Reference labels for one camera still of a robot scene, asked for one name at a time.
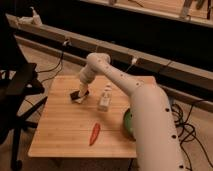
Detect black and white eraser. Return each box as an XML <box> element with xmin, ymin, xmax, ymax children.
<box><xmin>70</xmin><ymin>91</ymin><xmax>89</xmax><ymax>104</ymax></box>

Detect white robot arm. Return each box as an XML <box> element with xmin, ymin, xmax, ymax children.
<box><xmin>79</xmin><ymin>53</ymin><xmax>186</xmax><ymax>171</ymax></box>

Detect green ceramic bowl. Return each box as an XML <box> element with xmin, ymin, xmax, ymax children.
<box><xmin>123</xmin><ymin>109</ymin><xmax>134</xmax><ymax>139</ymax></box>

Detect red chili pepper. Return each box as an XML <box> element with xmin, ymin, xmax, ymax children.
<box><xmin>89</xmin><ymin>123</ymin><xmax>101</xmax><ymax>146</ymax></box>

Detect black office chair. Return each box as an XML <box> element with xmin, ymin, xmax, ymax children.
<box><xmin>0</xmin><ymin>11</ymin><xmax>47</xmax><ymax>171</ymax></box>

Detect white spray bottle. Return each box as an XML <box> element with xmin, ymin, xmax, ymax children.
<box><xmin>19</xmin><ymin>6</ymin><xmax>42</xmax><ymax>26</ymax></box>

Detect black cable left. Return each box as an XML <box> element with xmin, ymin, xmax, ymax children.
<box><xmin>35</xmin><ymin>39</ymin><xmax>72</xmax><ymax>84</ymax></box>

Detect white cable on rail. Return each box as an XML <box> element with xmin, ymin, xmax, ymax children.
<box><xmin>94</xmin><ymin>42</ymin><xmax>138</xmax><ymax>76</ymax></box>

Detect black floor cables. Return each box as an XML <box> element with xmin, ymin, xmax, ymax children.
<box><xmin>169</xmin><ymin>99</ymin><xmax>213</xmax><ymax>171</ymax></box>

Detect long metal rail beam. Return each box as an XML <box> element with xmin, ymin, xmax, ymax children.
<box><xmin>6</xmin><ymin>14</ymin><xmax>213</xmax><ymax>112</ymax></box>

